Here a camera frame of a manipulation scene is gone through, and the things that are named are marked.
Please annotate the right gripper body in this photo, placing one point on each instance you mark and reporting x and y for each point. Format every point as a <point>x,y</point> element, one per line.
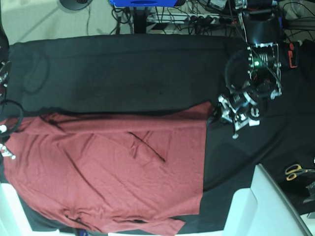
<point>5,152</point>

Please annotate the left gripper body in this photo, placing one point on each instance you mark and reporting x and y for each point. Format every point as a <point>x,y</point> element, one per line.
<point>239,110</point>

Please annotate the maroon long-sleeve T-shirt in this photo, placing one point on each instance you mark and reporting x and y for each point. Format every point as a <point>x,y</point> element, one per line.
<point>110,173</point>

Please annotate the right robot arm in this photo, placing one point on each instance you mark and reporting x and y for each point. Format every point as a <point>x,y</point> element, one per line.
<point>5,68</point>

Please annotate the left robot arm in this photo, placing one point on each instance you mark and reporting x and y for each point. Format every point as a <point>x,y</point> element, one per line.
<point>261,33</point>

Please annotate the orange black clamp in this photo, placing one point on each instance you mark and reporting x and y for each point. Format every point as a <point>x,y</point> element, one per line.
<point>293,54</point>

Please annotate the black table cloth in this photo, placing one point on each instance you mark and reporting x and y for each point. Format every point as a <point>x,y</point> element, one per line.
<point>151,74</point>

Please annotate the white power strip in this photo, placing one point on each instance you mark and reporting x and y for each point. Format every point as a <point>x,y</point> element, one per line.
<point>181,18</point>

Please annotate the crumpled black plastic piece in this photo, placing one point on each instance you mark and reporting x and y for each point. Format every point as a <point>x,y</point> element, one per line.
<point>311,191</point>

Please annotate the blue clamp at bottom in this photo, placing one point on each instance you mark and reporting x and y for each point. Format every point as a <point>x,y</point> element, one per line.
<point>81,232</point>

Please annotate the blue plastic box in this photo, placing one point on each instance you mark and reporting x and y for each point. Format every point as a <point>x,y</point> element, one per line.
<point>143,3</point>

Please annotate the dark round fan base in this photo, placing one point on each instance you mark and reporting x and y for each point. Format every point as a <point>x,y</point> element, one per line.
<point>75,4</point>

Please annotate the yellow-handled scissors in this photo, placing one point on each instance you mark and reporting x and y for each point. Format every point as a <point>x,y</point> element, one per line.
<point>296,170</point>

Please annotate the black stand post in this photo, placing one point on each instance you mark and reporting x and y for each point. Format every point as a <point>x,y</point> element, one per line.
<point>140,15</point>

